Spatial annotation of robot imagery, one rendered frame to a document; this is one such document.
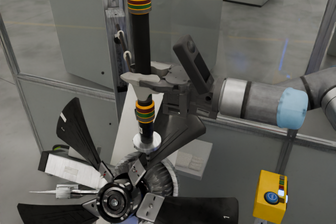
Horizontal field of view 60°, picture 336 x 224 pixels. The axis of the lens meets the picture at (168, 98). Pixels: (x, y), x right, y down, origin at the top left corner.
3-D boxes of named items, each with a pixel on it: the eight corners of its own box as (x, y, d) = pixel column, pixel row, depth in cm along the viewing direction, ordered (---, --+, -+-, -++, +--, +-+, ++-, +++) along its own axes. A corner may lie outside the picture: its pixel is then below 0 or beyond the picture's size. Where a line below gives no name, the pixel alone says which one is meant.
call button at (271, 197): (266, 193, 107) (267, 190, 106) (277, 196, 106) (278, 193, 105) (265, 201, 104) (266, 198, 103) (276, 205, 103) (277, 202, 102)
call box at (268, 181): (256, 185, 121) (261, 168, 115) (281, 192, 119) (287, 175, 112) (251, 218, 109) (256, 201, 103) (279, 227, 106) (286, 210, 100)
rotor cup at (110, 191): (136, 225, 96) (119, 240, 83) (102, 199, 100) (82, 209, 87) (158, 188, 95) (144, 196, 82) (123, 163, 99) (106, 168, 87)
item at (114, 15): (107, 27, 124) (104, 7, 119) (123, 25, 125) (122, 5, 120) (109, 36, 115) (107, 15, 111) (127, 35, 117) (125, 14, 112)
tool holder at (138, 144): (130, 131, 77) (127, 101, 72) (156, 126, 79) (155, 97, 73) (135, 155, 70) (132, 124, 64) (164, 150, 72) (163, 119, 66)
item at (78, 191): (115, 195, 102) (31, 194, 111) (115, 189, 102) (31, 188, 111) (112, 196, 99) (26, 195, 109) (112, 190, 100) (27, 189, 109)
